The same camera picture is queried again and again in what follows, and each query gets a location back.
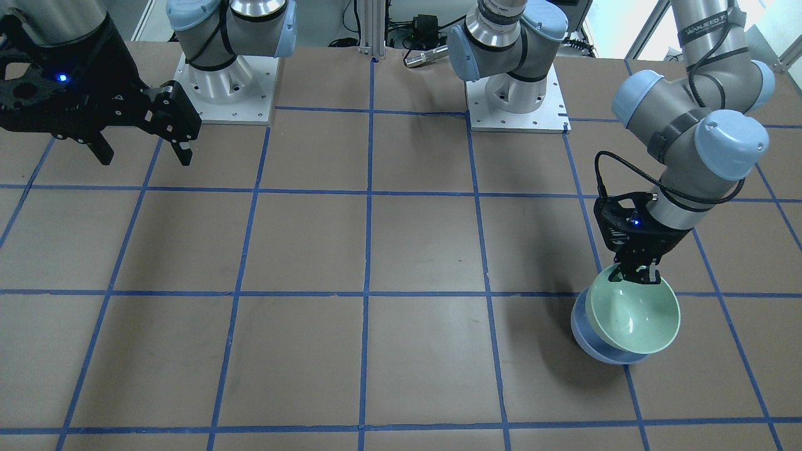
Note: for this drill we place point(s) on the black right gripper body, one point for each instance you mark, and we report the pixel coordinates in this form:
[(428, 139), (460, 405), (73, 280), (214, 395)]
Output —
[(118, 76)]

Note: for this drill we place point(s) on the black power adapter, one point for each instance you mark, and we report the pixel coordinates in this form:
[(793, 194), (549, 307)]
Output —
[(424, 25)]

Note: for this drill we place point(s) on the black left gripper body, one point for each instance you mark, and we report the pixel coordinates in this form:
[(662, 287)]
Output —
[(664, 241)]

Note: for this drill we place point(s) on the silver cylindrical connector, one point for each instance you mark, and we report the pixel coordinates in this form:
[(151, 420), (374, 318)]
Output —
[(426, 57)]

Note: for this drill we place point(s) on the green bowl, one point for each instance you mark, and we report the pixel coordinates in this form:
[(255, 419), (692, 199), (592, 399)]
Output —
[(641, 318)]

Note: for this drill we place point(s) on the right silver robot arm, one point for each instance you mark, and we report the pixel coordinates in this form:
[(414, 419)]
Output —
[(228, 57)]

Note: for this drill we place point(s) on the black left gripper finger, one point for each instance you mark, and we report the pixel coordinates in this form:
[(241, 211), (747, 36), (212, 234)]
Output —
[(651, 274), (616, 273)]

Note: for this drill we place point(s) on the blue bowl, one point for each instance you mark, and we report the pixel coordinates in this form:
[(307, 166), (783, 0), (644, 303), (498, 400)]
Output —
[(592, 343)]

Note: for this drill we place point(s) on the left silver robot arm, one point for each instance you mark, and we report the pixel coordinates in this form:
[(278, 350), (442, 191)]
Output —
[(698, 127)]

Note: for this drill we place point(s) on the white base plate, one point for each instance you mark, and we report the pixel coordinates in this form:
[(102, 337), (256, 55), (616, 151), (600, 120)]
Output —
[(539, 119), (241, 94)]

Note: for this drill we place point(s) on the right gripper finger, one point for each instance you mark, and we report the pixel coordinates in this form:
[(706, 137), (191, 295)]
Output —
[(183, 152), (99, 146)]

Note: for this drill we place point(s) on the aluminium frame post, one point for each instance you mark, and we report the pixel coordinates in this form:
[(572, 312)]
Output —
[(372, 28)]

